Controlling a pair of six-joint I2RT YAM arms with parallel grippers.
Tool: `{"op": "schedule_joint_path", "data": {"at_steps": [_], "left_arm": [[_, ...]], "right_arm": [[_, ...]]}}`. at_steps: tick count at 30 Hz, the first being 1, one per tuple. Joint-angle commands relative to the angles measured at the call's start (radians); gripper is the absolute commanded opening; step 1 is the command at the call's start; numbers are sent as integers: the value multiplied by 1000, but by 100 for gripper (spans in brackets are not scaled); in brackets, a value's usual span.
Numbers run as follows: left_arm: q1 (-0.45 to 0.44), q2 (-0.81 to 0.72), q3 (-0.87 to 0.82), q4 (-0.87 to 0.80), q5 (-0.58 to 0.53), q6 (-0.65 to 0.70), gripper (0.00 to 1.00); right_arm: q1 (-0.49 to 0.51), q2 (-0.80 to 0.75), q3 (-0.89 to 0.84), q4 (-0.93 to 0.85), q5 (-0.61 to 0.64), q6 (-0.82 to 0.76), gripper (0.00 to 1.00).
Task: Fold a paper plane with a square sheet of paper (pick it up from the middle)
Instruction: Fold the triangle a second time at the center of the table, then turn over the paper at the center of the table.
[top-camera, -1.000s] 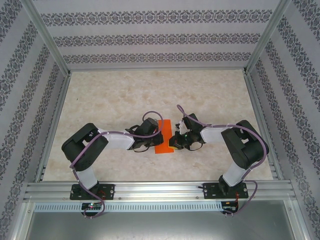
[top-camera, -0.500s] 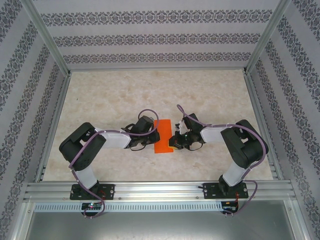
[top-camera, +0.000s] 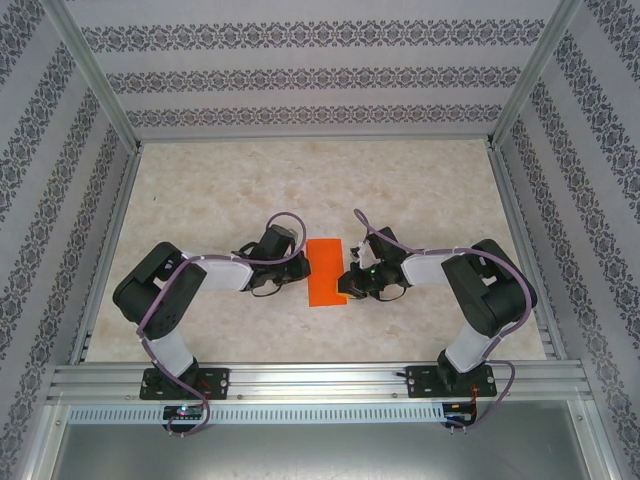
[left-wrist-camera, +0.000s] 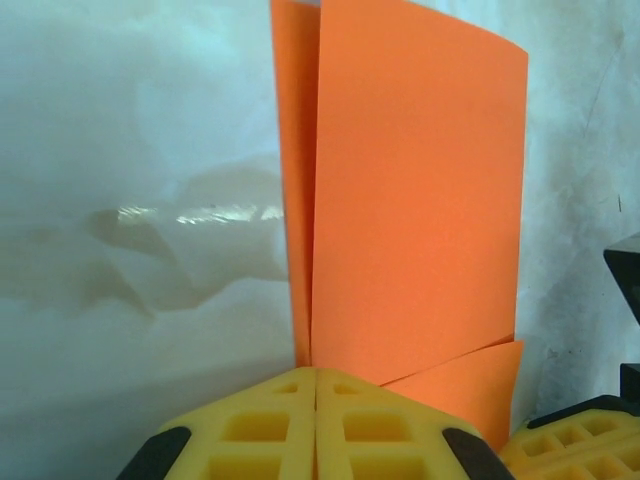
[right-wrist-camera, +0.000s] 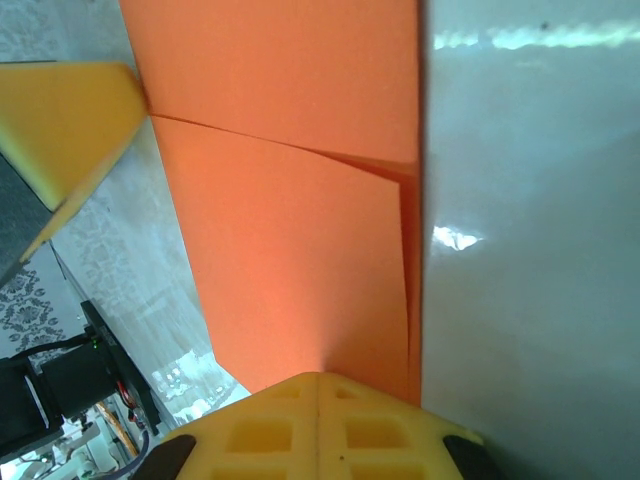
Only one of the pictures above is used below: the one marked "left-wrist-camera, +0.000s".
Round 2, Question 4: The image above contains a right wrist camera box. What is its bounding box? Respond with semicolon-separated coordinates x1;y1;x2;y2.
602;237;640;341

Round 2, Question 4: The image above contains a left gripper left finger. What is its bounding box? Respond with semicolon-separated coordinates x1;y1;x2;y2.
117;366;319;480

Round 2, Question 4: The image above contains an orange paper sheet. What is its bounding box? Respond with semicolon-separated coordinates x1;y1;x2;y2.
269;0;530;449

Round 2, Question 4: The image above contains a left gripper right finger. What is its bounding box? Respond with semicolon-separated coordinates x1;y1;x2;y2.
314;366;516;480

